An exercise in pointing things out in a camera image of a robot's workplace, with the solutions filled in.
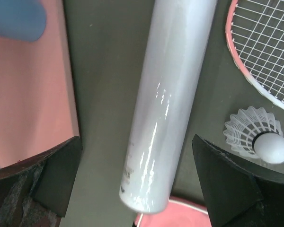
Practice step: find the white plastic shuttlecock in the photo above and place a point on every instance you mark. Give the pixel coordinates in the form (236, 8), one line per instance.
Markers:
(257, 134)

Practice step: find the pink sport racket bag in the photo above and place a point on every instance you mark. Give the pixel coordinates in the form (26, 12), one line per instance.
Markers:
(178, 213)

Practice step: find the blue plastic cup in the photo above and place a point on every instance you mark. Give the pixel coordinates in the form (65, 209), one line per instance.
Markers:
(23, 20)

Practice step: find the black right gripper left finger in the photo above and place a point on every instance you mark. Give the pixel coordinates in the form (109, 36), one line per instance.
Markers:
(36, 192)

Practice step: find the pink tiered shelf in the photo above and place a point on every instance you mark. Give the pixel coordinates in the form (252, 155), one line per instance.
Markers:
(37, 101)

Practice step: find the pink racket near bag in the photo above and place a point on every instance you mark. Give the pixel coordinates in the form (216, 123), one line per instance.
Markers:
(254, 33)

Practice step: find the white shuttlecock tube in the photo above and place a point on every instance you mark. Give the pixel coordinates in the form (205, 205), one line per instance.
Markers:
(174, 55)

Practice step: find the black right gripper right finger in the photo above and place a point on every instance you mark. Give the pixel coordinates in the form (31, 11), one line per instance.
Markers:
(237, 192)

